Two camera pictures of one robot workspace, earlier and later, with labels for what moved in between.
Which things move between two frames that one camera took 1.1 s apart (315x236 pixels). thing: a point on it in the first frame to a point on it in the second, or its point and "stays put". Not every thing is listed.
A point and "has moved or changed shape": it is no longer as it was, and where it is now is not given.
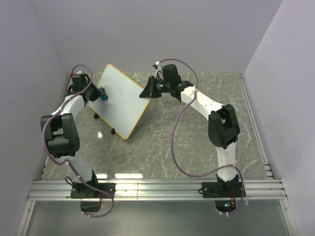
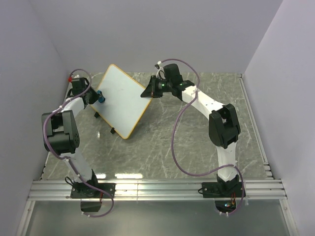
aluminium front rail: (60, 190) stays put
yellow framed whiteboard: (123, 109) stays put
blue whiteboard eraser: (104, 95) has moved or changed shape
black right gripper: (150, 92) stays put
